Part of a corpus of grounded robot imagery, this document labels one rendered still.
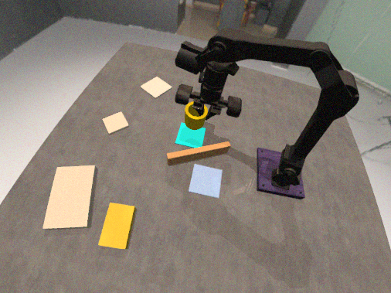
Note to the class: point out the beige flat square tile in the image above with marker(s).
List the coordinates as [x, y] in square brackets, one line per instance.
[115, 123]

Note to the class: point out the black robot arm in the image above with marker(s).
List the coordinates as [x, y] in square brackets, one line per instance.
[339, 92]

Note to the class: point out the cream flat square tile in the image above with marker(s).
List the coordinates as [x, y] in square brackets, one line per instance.
[156, 87]

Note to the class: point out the yellow cup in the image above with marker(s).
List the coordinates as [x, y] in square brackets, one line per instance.
[192, 119]

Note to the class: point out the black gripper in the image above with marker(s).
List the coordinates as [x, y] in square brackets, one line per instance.
[209, 95]

